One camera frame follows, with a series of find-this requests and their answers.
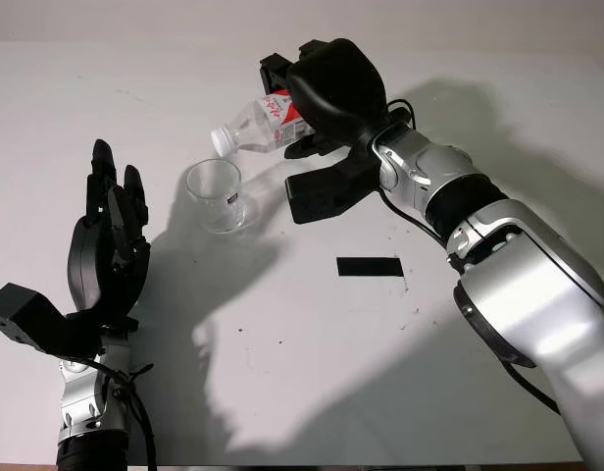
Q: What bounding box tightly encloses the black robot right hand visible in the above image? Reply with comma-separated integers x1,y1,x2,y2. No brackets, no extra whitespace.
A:
259,37,389,161

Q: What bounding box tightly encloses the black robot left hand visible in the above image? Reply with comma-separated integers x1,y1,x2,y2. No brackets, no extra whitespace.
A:
66,138,153,333

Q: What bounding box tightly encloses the clear water bottle red label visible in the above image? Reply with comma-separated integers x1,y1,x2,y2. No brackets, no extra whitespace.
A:
210,89,317,159

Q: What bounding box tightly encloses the clear glass cup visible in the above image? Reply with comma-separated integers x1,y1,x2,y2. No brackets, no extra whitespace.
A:
185,159,260,236

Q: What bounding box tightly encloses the black tape rectangle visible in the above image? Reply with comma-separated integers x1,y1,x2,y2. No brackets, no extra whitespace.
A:
336,256,406,280

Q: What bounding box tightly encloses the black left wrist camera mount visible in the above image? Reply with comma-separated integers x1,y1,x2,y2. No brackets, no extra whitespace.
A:
0,283,103,359

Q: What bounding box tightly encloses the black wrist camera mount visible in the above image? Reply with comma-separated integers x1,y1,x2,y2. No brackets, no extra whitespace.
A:
0,283,103,359
284,145,382,226

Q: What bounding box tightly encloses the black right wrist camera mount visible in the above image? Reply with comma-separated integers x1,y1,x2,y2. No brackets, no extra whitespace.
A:
284,145,382,226

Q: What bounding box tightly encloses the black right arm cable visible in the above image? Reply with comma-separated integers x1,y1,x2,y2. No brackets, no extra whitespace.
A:
378,97,562,416

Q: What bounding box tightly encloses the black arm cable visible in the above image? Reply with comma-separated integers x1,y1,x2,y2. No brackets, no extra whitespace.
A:
78,355,159,471
378,97,562,416

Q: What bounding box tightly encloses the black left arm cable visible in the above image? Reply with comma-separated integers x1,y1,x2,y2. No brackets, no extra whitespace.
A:
78,355,159,471

